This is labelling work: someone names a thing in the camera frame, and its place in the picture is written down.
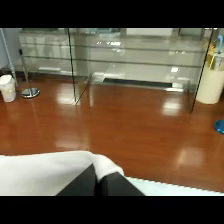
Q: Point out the glass partition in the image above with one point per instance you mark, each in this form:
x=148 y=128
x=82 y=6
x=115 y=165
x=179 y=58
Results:
x=133 y=63

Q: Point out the white waste bin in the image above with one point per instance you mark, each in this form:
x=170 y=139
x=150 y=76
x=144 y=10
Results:
x=7 y=88

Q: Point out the blue round object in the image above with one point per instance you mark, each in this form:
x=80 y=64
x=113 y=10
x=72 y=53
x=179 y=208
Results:
x=220 y=126

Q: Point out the chrome barrier post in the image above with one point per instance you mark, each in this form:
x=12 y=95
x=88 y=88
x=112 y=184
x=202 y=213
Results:
x=30 y=90

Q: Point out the white T-shirt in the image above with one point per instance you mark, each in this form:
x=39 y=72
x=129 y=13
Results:
x=43 y=171

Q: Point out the cream umbrella stand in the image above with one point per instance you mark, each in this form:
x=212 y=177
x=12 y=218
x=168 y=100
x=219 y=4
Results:
x=210 y=85

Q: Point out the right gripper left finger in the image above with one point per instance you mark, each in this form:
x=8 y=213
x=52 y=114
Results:
x=81 y=183

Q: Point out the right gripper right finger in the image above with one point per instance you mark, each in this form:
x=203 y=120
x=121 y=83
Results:
x=118 y=186

